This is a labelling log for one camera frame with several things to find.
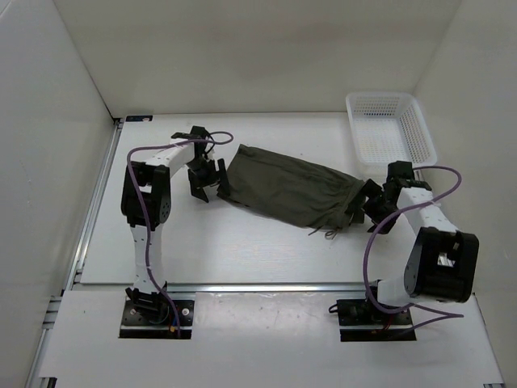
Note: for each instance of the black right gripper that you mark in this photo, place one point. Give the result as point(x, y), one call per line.
point(371, 189)

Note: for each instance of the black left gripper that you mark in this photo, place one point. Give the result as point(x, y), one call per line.
point(196, 189)

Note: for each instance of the olive green shorts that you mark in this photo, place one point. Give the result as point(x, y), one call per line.
point(295, 191)

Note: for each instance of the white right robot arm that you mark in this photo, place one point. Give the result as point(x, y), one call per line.
point(391, 295)

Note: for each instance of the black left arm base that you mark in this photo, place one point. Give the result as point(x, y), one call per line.
point(151, 317)

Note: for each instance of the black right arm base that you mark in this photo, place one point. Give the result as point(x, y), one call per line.
point(360, 321)

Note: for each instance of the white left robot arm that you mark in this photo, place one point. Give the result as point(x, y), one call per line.
point(146, 197)

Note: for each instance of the white plastic perforated basket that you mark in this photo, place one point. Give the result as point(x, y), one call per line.
point(387, 127)

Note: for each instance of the blue corner label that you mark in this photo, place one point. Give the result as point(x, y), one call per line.
point(139, 118)

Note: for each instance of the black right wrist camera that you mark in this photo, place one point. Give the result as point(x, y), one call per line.
point(400, 171)

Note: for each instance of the aluminium frame rail front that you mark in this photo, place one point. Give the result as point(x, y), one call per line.
point(289, 287)

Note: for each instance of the aluminium frame rail left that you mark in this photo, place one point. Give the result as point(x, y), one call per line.
point(76, 261)

